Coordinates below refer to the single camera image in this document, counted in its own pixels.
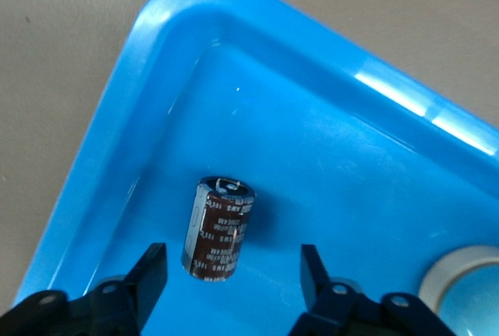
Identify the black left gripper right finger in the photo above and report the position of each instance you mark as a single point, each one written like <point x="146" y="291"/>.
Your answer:
<point x="316" y="281"/>

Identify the blue plastic tray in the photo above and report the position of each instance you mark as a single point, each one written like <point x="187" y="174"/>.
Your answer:
<point x="351" y="156"/>

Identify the blue dome bell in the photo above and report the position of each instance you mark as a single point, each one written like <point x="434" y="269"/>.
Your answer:
<point x="471" y="305"/>

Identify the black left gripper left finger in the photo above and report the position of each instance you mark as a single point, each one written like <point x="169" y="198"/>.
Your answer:
<point x="144" y="273"/>

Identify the small black connector block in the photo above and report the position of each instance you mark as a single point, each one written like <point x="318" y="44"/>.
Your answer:
<point x="222" y="230"/>

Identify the brown table mat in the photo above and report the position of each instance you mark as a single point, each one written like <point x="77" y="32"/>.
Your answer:
<point x="58" y="39"/>

